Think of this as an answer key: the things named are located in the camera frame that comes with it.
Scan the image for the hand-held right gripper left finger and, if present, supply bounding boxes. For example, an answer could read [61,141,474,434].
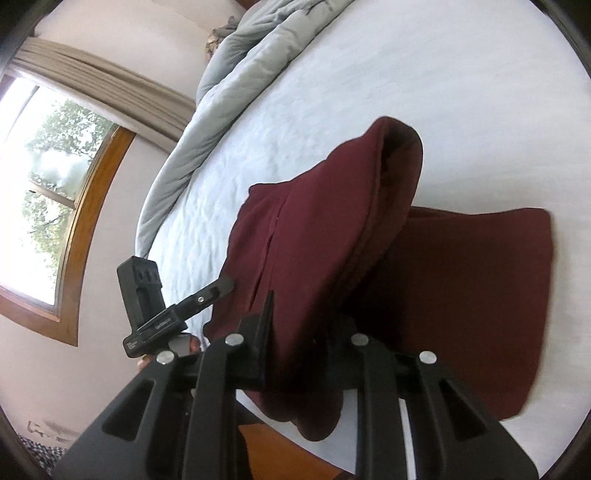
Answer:
[53,290,277,480]

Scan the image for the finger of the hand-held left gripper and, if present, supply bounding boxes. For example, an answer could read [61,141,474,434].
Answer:
[172,275,235,320]

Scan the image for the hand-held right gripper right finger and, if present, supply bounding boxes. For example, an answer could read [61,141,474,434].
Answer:
[327,318,540,480]

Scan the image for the maroon pants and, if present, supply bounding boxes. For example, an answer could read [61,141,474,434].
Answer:
[202,116,556,442]

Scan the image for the person's left hand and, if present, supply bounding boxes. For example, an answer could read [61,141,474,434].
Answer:
[172,334,205,359]

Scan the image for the wooden framed window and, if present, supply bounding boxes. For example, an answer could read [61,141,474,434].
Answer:
[0,73,136,348]

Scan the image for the black and white checkered cloth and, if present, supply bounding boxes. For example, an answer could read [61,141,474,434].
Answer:
[17,434,71,477]

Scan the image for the grey duvet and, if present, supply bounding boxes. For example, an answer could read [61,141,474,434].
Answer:
[134,0,357,259]

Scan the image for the beige side curtain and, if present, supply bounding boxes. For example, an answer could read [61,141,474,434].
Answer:
[8,37,198,145]

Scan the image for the floral patterned cloth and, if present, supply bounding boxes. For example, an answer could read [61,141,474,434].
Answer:
[204,16,242,58]

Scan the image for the bed with pale blue sheet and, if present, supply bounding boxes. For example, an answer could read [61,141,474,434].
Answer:
[134,0,589,478]

